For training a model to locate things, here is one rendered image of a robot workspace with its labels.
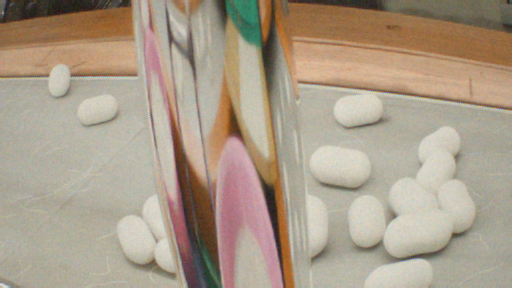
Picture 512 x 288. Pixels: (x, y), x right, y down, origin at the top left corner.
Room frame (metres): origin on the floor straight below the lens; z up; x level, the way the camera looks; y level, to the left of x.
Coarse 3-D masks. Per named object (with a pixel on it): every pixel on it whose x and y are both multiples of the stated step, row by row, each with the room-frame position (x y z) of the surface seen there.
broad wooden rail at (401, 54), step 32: (0, 32) 0.74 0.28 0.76; (32, 32) 0.69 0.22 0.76; (64, 32) 0.66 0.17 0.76; (96, 32) 0.63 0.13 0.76; (128, 32) 0.61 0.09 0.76; (320, 32) 0.54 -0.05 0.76; (352, 32) 0.54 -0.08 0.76; (384, 32) 0.54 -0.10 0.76; (416, 32) 0.53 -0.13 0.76; (448, 32) 0.53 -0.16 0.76; (480, 32) 0.54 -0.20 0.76; (0, 64) 0.65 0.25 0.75; (32, 64) 0.63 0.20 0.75; (96, 64) 0.59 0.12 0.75; (128, 64) 0.57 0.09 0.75; (320, 64) 0.51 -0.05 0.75; (352, 64) 0.50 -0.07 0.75; (384, 64) 0.49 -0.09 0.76; (416, 64) 0.48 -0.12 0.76; (448, 64) 0.48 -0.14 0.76; (480, 64) 0.47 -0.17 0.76; (416, 96) 0.47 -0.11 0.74; (448, 96) 0.46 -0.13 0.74; (480, 96) 0.45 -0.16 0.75
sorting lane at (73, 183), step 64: (0, 128) 0.51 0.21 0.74; (64, 128) 0.49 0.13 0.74; (128, 128) 0.47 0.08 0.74; (320, 128) 0.44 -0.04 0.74; (384, 128) 0.43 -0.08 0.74; (0, 192) 0.40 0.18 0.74; (64, 192) 0.39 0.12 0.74; (128, 192) 0.39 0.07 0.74; (320, 192) 0.37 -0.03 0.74; (384, 192) 0.36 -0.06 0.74; (0, 256) 0.32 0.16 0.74; (64, 256) 0.32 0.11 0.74; (320, 256) 0.31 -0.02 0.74; (384, 256) 0.30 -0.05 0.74; (448, 256) 0.28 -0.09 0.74
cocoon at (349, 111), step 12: (348, 96) 0.44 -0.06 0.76; (360, 96) 0.44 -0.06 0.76; (372, 96) 0.44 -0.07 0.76; (336, 108) 0.44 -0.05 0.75; (348, 108) 0.43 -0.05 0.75; (360, 108) 0.43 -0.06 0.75; (372, 108) 0.43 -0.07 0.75; (336, 120) 0.44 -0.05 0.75; (348, 120) 0.43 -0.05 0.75; (360, 120) 0.43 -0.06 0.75; (372, 120) 0.43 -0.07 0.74
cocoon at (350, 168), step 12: (312, 156) 0.38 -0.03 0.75; (324, 156) 0.37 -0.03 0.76; (336, 156) 0.37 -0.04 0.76; (348, 156) 0.37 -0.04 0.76; (360, 156) 0.37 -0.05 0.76; (312, 168) 0.37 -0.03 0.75; (324, 168) 0.37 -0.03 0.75; (336, 168) 0.36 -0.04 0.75; (348, 168) 0.36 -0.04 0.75; (360, 168) 0.36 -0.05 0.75; (324, 180) 0.37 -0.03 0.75; (336, 180) 0.36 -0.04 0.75; (348, 180) 0.36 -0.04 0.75; (360, 180) 0.36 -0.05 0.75
